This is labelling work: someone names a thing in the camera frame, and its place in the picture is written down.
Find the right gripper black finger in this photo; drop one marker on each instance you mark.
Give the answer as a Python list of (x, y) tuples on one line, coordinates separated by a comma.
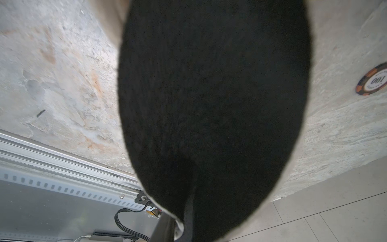
[(164, 230)]

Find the black insole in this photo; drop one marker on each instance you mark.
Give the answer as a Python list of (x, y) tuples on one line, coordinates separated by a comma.
[(212, 96)]

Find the cream canvas sneaker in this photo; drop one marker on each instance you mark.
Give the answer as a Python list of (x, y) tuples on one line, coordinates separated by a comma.
[(111, 14)]

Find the round poker chip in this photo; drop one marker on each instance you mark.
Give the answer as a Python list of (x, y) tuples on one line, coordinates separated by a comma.
[(373, 81)]

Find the right controller board with cables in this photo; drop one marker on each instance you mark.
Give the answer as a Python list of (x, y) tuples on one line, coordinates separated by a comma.
[(151, 208)]

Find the aluminium mounting rail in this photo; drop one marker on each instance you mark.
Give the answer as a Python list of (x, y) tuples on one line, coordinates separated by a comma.
[(25, 152)]

